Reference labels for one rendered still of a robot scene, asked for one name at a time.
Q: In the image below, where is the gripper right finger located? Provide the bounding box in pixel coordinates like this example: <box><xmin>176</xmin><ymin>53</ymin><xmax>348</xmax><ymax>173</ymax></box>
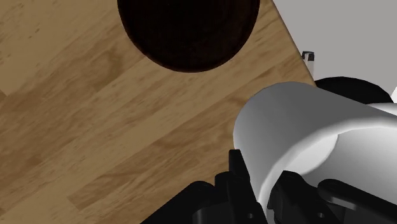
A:
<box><xmin>267</xmin><ymin>170</ymin><xmax>397</xmax><ymax>224</ymax></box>

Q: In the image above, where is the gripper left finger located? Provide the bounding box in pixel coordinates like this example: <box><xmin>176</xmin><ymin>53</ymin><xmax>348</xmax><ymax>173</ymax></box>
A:
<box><xmin>141</xmin><ymin>149</ymin><xmax>268</xmax><ymax>224</ymax></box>

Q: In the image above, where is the white cylinder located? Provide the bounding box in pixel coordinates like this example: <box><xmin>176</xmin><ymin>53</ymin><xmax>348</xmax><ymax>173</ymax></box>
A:
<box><xmin>232</xmin><ymin>81</ymin><xmax>397</xmax><ymax>218</ymax></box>

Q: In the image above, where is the black round object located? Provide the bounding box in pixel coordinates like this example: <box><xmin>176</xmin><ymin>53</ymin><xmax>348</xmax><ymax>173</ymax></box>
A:
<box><xmin>314</xmin><ymin>76</ymin><xmax>393</xmax><ymax>105</ymax></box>

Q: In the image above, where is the dark brown bowl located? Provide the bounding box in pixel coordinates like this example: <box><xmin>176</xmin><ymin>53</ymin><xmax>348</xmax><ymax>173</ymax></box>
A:
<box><xmin>116</xmin><ymin>0</ymin><xmax>261</xmax><ymax>73</ymax></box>

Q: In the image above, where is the white post with dark cap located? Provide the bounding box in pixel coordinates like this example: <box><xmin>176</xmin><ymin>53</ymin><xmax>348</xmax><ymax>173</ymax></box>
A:
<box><xmin>301</xmin><ymin>50</ymin><xmax>316</xmax><ymax>77</ymax></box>

